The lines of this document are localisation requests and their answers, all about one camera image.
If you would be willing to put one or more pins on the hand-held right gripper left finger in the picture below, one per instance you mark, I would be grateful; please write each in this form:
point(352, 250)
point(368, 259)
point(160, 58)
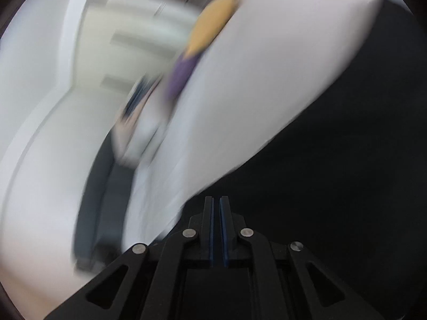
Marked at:
point(211, 233)

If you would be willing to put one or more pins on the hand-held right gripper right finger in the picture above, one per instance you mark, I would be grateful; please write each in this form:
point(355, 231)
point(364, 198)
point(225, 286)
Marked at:
point(223, 233)

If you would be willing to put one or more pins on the black pants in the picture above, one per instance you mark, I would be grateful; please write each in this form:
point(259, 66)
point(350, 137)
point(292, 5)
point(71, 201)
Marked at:
point(333, 173)

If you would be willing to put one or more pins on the dark grey chair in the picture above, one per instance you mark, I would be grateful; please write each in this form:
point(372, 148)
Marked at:
point(103, 200)

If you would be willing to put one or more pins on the white and dark cloth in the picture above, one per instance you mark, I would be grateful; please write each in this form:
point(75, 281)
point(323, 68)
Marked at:
point(136, 130)

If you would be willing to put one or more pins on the white bed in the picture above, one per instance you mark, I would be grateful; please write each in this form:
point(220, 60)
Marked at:
point(253, 100)

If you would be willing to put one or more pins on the purple cloth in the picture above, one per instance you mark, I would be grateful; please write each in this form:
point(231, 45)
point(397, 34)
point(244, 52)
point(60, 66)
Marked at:
point(181, 73)

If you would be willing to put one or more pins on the yellow cloth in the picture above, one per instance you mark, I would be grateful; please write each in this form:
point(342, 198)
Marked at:
point(210, 23)

